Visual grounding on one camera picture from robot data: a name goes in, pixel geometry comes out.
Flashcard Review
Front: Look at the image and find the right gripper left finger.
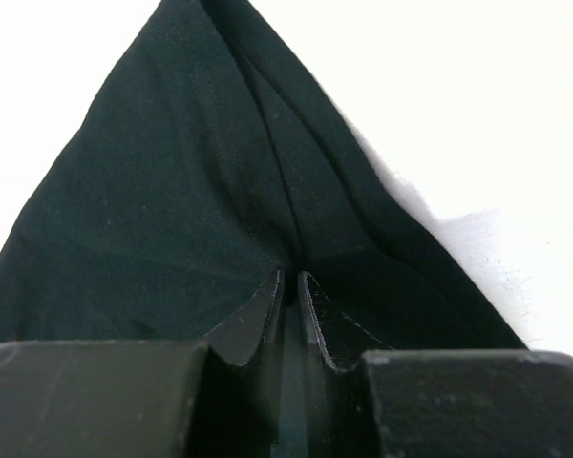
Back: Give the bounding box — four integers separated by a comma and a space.
204, 270, 286, 444

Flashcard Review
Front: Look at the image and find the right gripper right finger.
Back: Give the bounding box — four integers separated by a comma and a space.
297, 272, 389, 457

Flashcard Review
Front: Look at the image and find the black t shirt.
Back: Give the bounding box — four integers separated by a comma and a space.
0, 1, 522, 349

